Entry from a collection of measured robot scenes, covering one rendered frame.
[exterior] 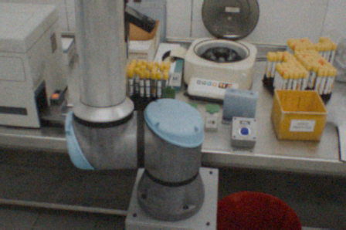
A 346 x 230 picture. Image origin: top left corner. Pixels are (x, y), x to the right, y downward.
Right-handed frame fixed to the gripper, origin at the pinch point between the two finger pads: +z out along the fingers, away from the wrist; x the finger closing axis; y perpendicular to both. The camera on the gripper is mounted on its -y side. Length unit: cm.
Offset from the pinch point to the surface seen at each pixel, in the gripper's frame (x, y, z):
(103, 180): -33, 21, 78
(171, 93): 2.8, -14.3, 7.8
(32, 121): 12.9, 26.9, 15.1
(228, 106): 1.0, -31.9, 12.1
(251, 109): 2.0, -38.7, 12.3
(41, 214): -32, 55, 105
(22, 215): -30, 65, 105
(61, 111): 11.2, 17.9, 11.9
